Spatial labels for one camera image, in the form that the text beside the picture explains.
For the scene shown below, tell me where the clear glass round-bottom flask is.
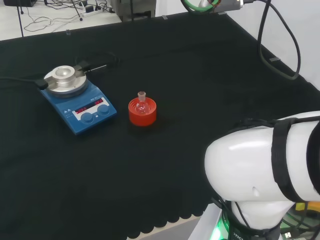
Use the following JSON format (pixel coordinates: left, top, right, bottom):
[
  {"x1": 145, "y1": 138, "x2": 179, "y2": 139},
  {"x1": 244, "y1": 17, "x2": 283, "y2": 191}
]
[{"x1": 136, "y1": 91, "x2": 149, "y2": 116}]

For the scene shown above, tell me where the red round flask stand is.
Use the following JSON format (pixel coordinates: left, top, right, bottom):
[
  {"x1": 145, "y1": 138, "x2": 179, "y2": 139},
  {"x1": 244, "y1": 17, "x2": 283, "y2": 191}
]
[{"x1": 128, "y1": 96, "x2": 158, "y2": 127}]

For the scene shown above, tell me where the black bench cloth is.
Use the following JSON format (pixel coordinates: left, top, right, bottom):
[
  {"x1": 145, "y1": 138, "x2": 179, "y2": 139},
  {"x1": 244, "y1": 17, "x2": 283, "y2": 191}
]
[{"x1": 0, "y1": 11, "x2": 320, "y2": 238}]

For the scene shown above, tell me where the thin steel temperature probe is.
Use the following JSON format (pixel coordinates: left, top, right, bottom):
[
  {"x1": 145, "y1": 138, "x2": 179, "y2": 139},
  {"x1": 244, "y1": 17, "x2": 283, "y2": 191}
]
[{"x1": 84, "y1": 64, "x2": 109, "y2": 72}]

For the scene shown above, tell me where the heater with blue base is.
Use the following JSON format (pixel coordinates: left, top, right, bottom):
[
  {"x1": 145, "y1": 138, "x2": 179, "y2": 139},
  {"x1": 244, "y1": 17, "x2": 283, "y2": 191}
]
[{"x1": 37, "y1": 64, "x2": 118, "y2": 137}]

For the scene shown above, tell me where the grey equipment cabinet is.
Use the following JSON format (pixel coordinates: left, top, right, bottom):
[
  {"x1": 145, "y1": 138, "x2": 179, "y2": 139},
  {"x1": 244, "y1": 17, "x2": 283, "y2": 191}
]
[{"x1": 119, "y1": 0, "x2": 156, "y2": 23}]

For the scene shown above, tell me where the white power strip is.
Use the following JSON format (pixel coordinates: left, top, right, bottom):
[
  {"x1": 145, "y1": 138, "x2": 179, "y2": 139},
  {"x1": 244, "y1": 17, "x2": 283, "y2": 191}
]
[{"x1": 83, "y1": 5, "x2": 104, "y2": 18}]

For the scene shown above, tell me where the black tripod leg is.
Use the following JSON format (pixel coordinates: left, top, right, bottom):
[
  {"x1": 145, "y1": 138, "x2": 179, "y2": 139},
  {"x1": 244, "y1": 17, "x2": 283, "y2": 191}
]
[{"x1": 17, "y1": 0, "x2": 25, "y2": 38}]

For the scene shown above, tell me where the black box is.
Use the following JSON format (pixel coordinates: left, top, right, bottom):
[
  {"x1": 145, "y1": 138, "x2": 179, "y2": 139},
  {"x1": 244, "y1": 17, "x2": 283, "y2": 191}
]
[{"x1": 2, "y1": 0, "x2": 38, "y2": 8}]

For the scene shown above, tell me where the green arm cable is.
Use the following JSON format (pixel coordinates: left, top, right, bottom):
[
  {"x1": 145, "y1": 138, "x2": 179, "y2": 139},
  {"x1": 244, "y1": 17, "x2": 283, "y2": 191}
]
[{"x1": 181, "y1": 0, "x2": 216, "y2": 14}]

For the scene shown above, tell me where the black heater power cable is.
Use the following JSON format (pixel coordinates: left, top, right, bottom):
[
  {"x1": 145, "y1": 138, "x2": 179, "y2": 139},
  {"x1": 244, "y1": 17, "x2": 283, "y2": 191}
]
[{"x1": 0, "y1": 76, "x2": 43, "y2": 86}]

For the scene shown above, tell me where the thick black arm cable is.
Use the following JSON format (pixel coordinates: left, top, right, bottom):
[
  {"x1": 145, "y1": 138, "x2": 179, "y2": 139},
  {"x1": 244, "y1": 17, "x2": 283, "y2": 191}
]
[{"x1": 242, "y1": 0, "x2": 301, "y2": 81}]

